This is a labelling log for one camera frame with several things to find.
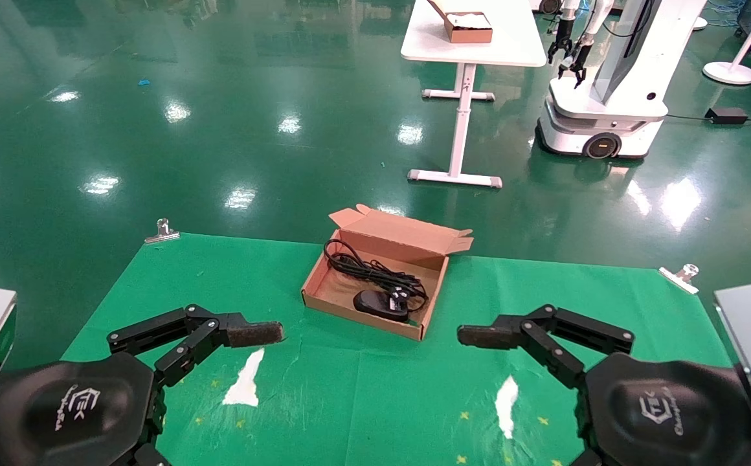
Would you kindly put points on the green table cloth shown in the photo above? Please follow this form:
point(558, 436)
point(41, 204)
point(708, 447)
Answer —
point(349, 401)

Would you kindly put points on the silver metal clip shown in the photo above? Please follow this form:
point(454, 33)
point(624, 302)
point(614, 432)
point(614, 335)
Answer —
point(162, 230)
point(685, 273)

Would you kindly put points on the white stand with round base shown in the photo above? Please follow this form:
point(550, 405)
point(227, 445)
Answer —
point(729, 72)

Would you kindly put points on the small brown cardboard box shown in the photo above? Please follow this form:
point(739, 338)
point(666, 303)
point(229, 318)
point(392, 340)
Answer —
point(467, 32)

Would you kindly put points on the white height adjustable table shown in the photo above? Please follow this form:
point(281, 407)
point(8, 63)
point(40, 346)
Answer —
point(511, 39)

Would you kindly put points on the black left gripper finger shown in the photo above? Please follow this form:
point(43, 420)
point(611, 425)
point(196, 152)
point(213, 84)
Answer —
point(252, 333)

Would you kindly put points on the white wheeled robot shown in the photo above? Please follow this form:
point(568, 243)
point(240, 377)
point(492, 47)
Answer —
point(628, 65)

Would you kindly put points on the black power adapter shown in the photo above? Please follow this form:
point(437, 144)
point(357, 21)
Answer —
point(726, 116)

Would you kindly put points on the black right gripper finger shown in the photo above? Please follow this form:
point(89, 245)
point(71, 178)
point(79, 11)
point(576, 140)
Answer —
point(485, 336)

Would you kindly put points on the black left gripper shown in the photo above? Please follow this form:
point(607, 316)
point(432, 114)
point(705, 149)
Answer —
point(71, 414)

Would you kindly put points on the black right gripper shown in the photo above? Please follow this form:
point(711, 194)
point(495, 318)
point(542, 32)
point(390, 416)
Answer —
point(667, 414)

